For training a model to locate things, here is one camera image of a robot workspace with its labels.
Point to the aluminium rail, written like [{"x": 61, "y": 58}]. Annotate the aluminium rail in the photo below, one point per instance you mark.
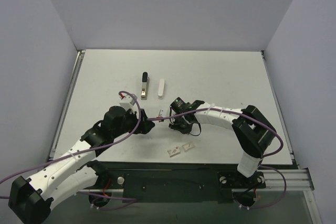
[{"x": 296, "y": 180}]

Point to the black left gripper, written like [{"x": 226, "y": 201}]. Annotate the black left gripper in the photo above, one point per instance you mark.
[{"x": 143, "y": 123}]

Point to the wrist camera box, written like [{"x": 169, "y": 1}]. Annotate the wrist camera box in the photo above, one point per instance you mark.
[
  {"x": 127, "y": 102},
  {"x": 162, "y": 114}
]

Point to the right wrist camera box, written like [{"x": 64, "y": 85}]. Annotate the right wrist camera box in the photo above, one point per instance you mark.
[{"x": 162, "y": 114}]

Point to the staple box tray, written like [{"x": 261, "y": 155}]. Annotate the staple box tray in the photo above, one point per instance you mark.
[{"x": 188, "y": 146}]

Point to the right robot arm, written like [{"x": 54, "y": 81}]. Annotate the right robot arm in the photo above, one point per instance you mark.
[{"x": 253, "y": 131}]

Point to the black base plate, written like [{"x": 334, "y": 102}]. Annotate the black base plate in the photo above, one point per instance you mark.
[{"x": 177, "y": 182}]

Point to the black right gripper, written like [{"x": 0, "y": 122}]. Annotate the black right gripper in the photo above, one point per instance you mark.
[{"x": 179, "y": 123}]

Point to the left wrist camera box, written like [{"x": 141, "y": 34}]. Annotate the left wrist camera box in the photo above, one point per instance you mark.
[{"x": 127, "y": 102}]

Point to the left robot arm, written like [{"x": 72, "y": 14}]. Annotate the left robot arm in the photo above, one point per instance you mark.
[{"x": 32, "y": 199}]

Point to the staple box with red dot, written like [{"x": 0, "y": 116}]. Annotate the staple box with red dot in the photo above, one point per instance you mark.
[{"x": 174, "y": 151}]

